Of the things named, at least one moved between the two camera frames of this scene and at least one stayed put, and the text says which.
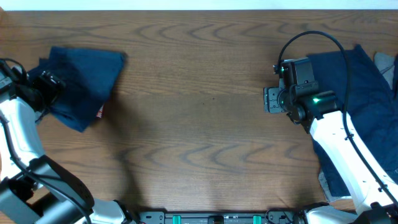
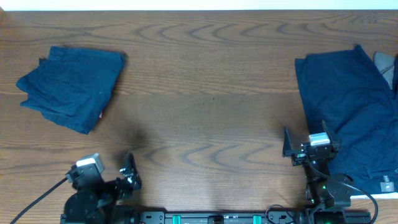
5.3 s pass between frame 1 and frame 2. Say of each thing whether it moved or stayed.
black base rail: stayed
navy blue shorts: stayed
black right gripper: moved
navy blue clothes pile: stayed
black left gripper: moved
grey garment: stayed
